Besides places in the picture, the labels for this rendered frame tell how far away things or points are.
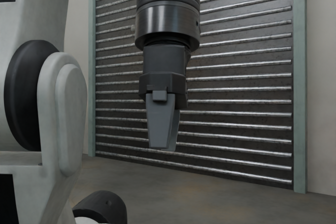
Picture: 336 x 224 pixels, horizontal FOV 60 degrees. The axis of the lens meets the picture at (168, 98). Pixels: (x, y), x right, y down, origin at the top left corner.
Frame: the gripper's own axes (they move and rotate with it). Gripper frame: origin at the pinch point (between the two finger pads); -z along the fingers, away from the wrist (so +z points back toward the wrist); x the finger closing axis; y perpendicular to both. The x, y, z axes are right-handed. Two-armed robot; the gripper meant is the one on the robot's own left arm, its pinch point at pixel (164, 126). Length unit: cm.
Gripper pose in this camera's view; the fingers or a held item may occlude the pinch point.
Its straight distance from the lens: 37.4
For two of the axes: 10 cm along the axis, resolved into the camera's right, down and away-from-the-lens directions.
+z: 0.3, -9.8, 2.0
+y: 10.0, 0.1, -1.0
